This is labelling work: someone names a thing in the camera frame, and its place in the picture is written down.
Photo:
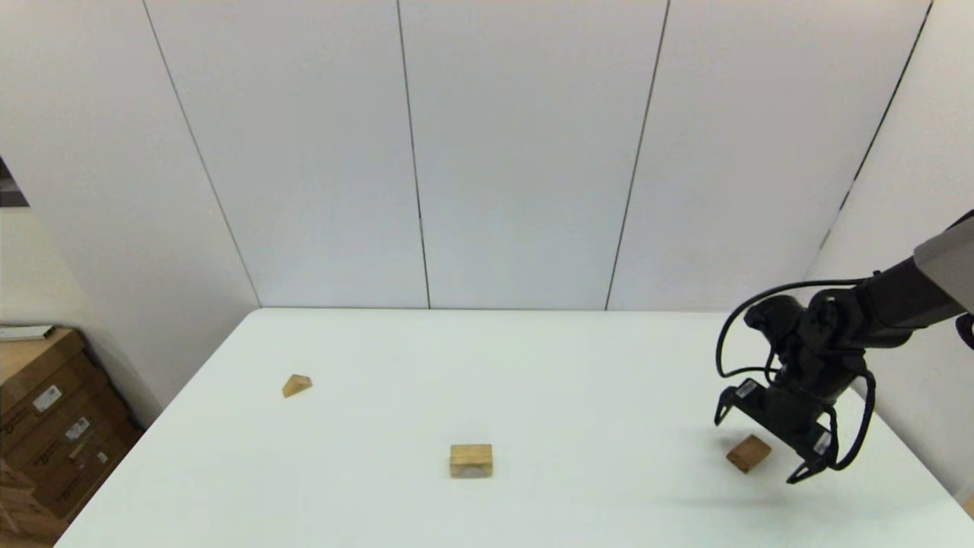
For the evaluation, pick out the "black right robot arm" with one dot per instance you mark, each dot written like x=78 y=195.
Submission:
x=898 y=304

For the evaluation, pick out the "rectangular wooden building block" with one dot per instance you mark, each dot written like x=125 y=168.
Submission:
x=747 y=455

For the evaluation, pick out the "labelled brown cardboard box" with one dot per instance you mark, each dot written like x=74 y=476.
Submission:
x=46 y=384
x=84 y=481
x=57 y=449

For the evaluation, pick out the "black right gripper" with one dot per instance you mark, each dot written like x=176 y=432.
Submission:
x=791 y=411

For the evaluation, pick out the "small flat cardboard stack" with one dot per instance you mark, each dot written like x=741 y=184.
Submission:
x=15 y=502

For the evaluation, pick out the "white flat object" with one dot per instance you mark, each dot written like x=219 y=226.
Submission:
x=27 y=332

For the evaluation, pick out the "arched wooden building block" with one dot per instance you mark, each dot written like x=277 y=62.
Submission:
x=470 y=458

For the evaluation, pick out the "triangular wooden building block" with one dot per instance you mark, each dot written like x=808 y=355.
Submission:
x=297 y=387

